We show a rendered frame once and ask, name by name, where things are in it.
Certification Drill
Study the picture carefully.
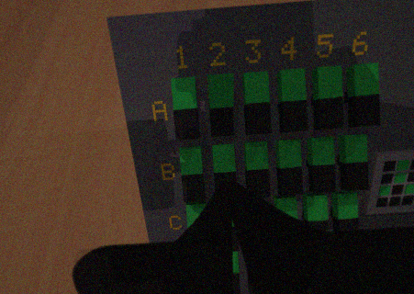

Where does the dark grey switch panel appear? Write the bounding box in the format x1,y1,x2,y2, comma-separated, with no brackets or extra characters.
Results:
106,0,414,243

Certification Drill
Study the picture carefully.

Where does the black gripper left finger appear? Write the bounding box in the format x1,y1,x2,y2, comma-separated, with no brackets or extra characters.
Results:
73,182,233,294

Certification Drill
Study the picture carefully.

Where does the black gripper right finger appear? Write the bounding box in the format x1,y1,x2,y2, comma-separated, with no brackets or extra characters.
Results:
229,181,414,294

